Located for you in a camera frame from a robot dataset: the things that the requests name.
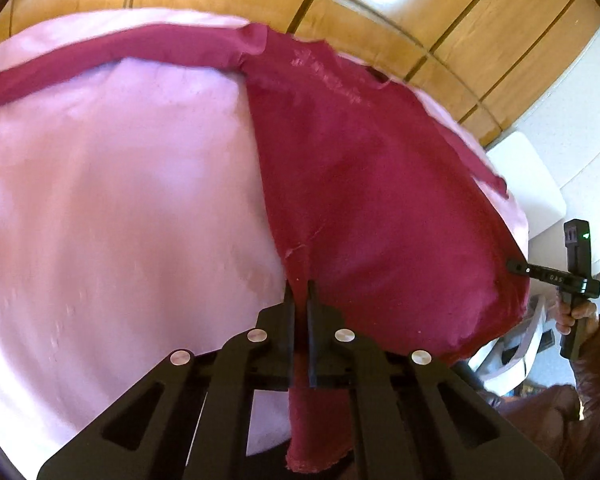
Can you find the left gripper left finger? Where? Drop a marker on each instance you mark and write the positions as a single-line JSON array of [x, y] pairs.
[[189, 417]]

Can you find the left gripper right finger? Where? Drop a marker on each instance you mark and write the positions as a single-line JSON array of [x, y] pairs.
[[412, 417]]

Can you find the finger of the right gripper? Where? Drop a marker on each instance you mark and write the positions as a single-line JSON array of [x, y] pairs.
[[566, 282]]

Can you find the dark red small garment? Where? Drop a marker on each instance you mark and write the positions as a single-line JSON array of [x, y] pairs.
[[360, 185]]

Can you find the right forearm brown sleeve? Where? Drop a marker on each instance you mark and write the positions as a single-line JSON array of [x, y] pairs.
[[563, 421]]

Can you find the right hand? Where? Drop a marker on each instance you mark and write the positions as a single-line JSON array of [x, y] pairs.
[[567, 317]]

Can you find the white bedside table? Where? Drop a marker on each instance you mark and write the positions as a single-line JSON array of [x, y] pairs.
[[530, 181]]

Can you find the pink bedspread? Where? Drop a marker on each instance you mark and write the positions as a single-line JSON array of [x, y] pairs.
[[120, 209]]

